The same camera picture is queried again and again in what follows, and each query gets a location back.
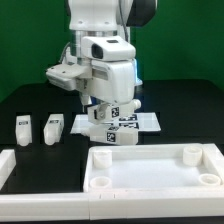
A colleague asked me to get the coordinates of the white U-shaped fence frame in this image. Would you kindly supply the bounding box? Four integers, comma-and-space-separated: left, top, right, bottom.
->
0, 143, 224, 222

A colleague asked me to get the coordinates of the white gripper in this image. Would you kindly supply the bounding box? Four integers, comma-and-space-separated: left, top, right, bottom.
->
46, 59, 136, 106

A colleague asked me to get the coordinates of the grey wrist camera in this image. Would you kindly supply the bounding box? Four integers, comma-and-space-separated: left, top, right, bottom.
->
81, 36, 136, 61

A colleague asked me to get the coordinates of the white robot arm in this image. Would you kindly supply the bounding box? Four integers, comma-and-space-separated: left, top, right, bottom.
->
46, 0, 157, 105

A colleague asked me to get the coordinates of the white marker base sheet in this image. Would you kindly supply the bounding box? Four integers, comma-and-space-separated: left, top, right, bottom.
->
71, 113, 161, 134

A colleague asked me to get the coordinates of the white desk tabletop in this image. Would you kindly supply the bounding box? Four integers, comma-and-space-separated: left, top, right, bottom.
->
83, 143, 224, 192

